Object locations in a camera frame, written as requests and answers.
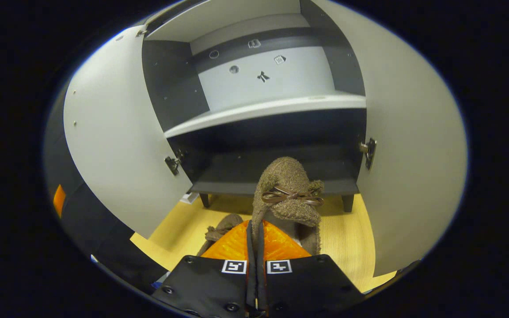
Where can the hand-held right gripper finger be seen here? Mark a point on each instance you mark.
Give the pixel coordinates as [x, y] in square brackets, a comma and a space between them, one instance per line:
[261, 265]
[250, 265]

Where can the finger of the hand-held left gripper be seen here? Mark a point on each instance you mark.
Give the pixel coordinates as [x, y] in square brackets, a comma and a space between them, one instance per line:
[59, 201]

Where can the brown fuzzy shoe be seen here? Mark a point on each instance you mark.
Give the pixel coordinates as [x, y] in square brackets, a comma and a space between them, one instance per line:
[223, 227]
[285, 176]

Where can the grey cabinet door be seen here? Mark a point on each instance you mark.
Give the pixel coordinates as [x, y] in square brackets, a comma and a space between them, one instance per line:
[117, 132]
[413, 132]

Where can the grey shoe cabinet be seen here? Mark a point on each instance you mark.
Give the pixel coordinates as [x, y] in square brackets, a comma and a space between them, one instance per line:
[272, 106]

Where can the white orange box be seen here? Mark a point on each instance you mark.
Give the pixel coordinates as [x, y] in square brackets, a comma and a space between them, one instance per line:
[189, 198]

